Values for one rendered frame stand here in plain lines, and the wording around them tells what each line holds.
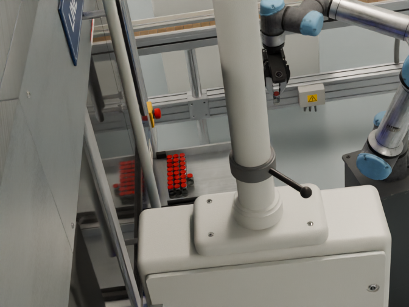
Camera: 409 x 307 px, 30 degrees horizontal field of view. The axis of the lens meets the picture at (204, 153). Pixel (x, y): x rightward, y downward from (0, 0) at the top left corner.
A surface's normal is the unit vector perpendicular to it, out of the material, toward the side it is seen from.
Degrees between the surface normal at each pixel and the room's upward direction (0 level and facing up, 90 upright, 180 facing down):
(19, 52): 0
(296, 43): 90
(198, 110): 90
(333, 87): 90
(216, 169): 0
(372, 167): 97
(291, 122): 0
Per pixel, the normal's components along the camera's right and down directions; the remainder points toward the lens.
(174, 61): 0.07, 0.64
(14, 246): 0.99, -0.14
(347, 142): -0.12, -0.75
